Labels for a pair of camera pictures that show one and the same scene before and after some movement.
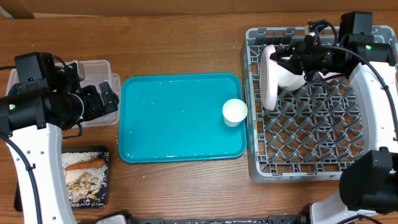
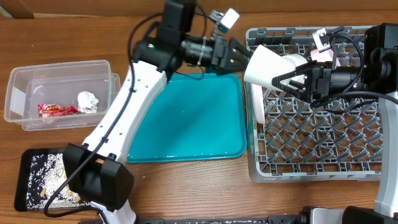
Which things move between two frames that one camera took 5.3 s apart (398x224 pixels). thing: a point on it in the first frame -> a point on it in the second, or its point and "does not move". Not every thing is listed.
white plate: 269,78 -> 257,96
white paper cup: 234,111 -> 264,65
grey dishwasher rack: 306,136 does not move
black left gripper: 96,106 -> 219,58
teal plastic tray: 174,117 does not move
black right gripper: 299,63 -> 318,81
